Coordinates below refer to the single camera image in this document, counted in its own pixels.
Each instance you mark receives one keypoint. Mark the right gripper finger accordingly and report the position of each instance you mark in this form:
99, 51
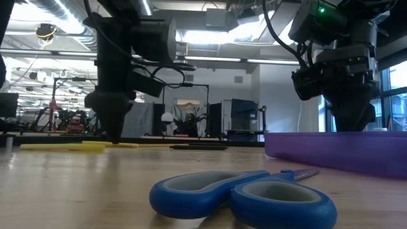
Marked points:
370, 113
346, 111

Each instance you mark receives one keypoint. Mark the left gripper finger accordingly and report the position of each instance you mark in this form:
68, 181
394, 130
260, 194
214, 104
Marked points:
124, 116
113, 124

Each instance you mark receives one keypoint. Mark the thin wooden pencil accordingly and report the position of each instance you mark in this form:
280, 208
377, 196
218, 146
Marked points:
155, 145

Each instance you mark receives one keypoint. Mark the purple plastic supply box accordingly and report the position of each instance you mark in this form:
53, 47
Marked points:
334, 154

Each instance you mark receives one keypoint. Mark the thick yellow highlighter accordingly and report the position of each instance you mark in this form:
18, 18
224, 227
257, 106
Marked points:
63, 147

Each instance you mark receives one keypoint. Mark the black pen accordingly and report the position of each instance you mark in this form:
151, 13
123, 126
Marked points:
200, 147

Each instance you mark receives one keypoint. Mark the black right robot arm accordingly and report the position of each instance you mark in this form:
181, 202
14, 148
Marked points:
318, 22

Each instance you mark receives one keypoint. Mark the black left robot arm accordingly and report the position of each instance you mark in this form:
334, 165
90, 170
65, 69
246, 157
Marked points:
111, 47

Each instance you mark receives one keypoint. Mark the grey covered cabinet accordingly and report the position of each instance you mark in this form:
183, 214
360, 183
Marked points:
141, 121

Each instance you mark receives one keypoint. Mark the white cylindrical container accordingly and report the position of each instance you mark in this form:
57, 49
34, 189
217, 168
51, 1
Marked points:
380, 129

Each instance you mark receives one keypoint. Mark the white globe lamp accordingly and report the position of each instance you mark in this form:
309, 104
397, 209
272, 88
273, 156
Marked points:
167, 117

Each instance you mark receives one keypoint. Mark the dark framed window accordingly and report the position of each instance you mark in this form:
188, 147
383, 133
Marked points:
397, 76

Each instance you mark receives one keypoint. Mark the red stand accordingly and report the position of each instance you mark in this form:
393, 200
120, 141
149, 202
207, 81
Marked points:
53, 106

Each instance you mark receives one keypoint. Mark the person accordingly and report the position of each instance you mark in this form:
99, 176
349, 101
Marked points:
190, 125

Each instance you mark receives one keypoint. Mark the black and white cabinet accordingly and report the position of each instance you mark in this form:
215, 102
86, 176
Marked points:
215, 121

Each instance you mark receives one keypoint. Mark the dark computer monitor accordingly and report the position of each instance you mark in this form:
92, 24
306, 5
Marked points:
8, 105

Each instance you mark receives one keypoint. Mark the long ceiling light bar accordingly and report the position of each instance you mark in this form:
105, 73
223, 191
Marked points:
213, 58

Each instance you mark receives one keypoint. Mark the black rig frame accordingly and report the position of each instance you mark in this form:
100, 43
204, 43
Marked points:
208, 105
79, 79

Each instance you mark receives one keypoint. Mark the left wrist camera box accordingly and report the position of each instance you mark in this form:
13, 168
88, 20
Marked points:
146, 84

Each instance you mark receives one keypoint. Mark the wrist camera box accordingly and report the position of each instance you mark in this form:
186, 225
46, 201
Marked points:
305, 84
146, 84

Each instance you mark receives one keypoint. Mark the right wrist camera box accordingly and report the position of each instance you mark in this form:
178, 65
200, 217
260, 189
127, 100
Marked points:
305, 84

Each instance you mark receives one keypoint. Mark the black aluminium table frame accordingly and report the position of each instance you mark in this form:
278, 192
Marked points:
47, 139

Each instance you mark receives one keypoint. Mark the wall vent grille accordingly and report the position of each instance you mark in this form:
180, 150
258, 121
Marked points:
189, 78
238, 79

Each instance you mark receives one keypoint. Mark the dark box enclosure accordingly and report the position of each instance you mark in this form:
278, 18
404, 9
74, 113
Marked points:
245, 111

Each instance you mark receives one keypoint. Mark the grey cylindrical post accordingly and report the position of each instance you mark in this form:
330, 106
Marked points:
9, 144

